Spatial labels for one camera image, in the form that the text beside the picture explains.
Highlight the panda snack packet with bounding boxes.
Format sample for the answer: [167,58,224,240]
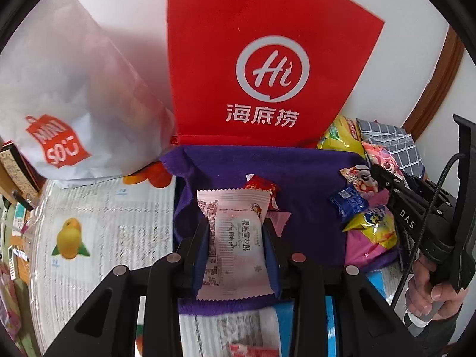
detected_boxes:
[340,165,378,200]

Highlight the pink yellow sweet potato sticks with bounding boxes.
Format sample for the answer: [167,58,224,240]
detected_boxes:
[343,190,398,268]

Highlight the red toy story snack stick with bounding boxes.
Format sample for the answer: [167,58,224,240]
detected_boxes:
[361,142,408,185]

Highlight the blue small snack packet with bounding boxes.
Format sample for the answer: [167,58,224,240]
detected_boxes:
[329,185,369,223]

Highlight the strawberry white snack packet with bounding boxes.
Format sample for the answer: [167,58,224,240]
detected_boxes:
[228,343,280,357]

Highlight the pink white pastry packet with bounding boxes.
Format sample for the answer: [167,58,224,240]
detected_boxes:
[197,189,273,300]

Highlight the red small snack packet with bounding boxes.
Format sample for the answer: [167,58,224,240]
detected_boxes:
[244,174,280,211]

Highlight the small pink candy packet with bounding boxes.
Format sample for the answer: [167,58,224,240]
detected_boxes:
[266,210,291,237]

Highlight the person right hand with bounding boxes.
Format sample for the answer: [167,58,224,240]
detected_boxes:
[405,255,467,321]

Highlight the grey checked star cloth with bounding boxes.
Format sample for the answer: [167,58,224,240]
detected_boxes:
[357,118,425,178]

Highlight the yellow chips bag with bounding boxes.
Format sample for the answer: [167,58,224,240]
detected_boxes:
[317,115,365,158]

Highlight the blue tissue pack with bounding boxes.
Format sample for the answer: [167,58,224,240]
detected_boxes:
[273,264,386,356]

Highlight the purple towel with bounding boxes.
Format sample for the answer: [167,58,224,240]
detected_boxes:
[159,145,401,317]

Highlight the fruit print tablecloth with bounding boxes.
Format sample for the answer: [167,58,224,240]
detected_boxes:
[27,161,283,357]

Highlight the patterned box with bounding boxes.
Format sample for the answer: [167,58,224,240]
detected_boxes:
[1,141,46,203]

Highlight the red paper shopping bag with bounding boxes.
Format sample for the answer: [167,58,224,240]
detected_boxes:
[167,0,384,147]

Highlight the white plastic Miniso bag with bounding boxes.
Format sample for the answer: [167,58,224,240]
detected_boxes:
[1,0,175,188]

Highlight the black cable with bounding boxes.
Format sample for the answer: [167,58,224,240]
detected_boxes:
[389,151,466,310]

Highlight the brown wooden door frame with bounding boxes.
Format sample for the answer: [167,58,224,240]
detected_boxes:
[403,26,465,141]

